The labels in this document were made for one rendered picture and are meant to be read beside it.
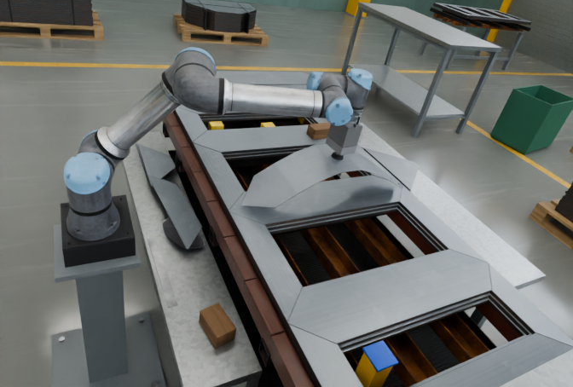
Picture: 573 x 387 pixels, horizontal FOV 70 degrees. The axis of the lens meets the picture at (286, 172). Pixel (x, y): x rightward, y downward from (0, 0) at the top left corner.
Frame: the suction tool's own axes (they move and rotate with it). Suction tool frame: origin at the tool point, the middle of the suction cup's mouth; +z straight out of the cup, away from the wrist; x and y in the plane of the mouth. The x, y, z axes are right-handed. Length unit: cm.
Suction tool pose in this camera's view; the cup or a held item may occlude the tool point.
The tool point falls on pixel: (336, 159)
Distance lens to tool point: 142.7
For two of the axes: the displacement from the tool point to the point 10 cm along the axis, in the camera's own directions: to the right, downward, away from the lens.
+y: -5.2, -5.4, 6.6
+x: -8.4, 1.5, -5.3
